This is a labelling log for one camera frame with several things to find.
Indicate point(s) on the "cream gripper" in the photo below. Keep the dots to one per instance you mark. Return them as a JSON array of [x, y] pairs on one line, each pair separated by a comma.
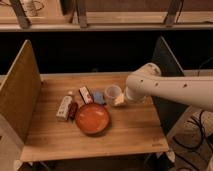
[[120, 100]]

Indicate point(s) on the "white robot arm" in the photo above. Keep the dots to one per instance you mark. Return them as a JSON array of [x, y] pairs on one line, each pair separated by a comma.
[[196, 91]]

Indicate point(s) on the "orange ceramic bowl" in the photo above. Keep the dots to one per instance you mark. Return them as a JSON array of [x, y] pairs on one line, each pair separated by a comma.
[[92, 118]]

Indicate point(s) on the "clear plastic cup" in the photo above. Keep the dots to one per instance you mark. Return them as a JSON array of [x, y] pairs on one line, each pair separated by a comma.
[[111, 92]]

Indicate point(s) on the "blue small block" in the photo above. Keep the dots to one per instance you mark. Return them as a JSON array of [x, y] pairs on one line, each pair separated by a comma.
[[98, 97]]

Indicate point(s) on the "red white box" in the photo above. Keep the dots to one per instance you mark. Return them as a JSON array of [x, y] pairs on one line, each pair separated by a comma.
[[86, 96]]

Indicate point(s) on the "left wooden side panel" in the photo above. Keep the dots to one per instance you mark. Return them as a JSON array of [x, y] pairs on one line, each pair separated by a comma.
[[19, 91]]

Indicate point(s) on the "white container on shelf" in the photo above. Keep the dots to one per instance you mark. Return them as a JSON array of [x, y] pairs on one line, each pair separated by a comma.
[[30, 8]]

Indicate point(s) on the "wooden shelf rail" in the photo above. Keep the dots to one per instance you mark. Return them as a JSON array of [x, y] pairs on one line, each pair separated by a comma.
[[107, 15]]

